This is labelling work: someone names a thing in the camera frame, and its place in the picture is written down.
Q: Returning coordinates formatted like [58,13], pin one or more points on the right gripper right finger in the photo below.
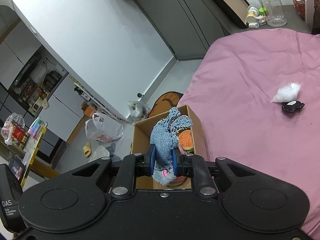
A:
[199,171]

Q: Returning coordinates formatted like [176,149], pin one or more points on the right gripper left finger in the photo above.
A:
[133,173]

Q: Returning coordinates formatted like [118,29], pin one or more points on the plush hamburger toy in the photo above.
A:
[185,142]

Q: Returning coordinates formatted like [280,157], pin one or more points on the grey pink plush toy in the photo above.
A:
[164,136]

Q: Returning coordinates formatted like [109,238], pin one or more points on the black felt pouch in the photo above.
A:
[292,107]

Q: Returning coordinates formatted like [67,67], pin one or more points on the clear bag white filling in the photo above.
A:
[287,93]

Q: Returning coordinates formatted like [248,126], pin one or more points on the brown cardboard box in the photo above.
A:
[141,141]

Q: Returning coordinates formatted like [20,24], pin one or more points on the yellow slipper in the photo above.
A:
[87,149]

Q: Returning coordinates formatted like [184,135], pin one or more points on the white plastic shopping bag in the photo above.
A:
[103,128]

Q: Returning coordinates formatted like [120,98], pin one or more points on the small clear trash bag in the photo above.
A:
[138,110]

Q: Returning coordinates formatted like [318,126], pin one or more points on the orange cat floor mat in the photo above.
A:
[165,102]

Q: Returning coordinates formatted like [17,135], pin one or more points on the pink bed sheet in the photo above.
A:
[231,94]

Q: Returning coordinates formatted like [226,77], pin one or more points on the grey wardrobe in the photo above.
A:
[188,27]

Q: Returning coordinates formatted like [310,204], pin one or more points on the white supplement bottle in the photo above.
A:
[252,14]

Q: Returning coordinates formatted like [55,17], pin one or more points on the clear plastic water jug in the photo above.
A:
[273,12]

